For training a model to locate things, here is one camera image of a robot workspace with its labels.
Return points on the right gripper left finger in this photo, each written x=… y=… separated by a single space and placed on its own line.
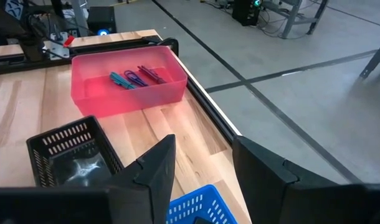
x=146 y=193

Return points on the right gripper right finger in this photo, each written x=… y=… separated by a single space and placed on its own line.
x=271 y=193

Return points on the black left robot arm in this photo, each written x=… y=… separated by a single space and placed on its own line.
x=9 y=21

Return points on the pink translucent plastic bin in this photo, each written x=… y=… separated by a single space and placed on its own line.
x=131 y=102

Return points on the blue perforated plastic basket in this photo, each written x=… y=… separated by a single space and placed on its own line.
x=190 y=205

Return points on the black perforated plastic basket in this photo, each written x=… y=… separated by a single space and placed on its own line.
x=68 y=133

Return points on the red tag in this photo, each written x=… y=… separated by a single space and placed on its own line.
x=68 y=41

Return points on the dark table leg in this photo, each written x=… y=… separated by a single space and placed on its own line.
x=377 y=57

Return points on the grey table legs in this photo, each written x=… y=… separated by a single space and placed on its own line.
x=291 y=18

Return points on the black computer blue light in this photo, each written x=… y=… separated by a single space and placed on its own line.
x=101 y=18

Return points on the black computer green light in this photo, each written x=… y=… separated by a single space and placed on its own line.
x=244 y=14

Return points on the grey metal stand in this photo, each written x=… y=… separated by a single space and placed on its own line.
x=79 y=18

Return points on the white metal bracket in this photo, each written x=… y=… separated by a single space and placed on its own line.
x=57 y=46

